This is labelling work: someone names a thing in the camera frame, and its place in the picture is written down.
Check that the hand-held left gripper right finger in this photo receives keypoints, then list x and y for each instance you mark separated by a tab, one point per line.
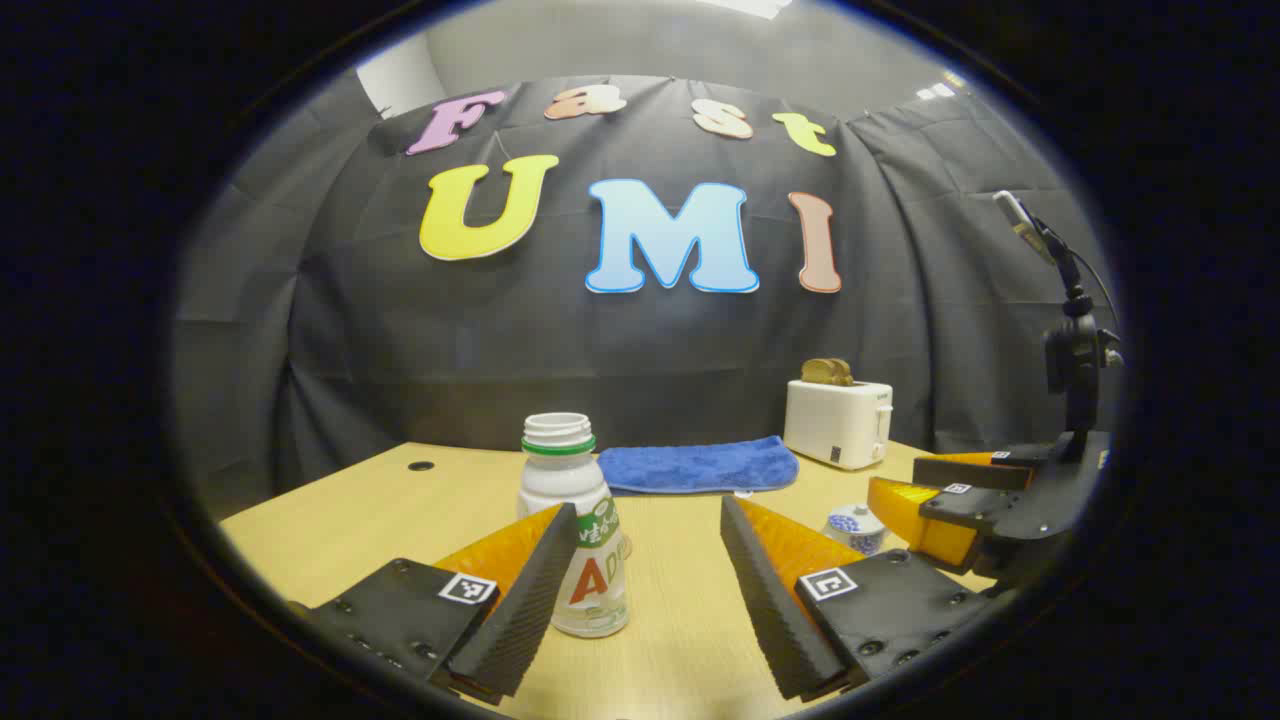
765	600

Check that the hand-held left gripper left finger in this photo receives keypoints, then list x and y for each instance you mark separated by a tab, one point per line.
530	600

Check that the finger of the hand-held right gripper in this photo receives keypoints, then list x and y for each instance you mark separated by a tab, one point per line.
970	472
930	520

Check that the round brown coaster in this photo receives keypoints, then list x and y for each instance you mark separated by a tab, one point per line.
626	547

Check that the white water bottle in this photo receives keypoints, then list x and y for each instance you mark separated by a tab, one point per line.
560	480

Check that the white toaster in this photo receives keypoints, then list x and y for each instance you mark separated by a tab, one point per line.
835	420

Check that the blue towel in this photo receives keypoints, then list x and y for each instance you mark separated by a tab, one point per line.
700	465

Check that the brown toast slice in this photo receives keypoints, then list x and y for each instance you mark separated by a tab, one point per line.
815	372
843	372

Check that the black backdrop cloth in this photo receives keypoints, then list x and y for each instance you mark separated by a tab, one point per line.
500	340

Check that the small ceiling light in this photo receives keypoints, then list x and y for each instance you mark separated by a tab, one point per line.
940	90

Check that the ceiling light panel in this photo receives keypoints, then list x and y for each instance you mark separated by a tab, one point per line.
745	6

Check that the smartphone on black mount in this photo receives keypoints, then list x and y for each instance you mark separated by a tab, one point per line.
1075	370

